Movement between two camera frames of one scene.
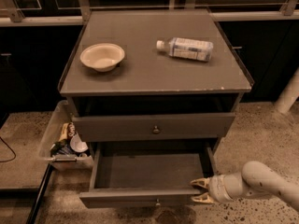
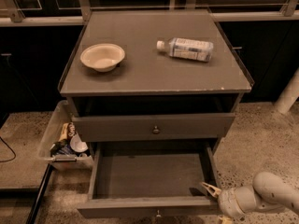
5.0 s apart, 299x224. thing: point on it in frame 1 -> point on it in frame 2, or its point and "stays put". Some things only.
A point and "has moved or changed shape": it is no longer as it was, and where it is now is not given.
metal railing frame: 11,15 stays put
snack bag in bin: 67,129 stays put
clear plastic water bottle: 189,49 stays put
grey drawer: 147,175 has moved or changed shape
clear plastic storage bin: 61,147 stays put
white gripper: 216,189 -> 229,202
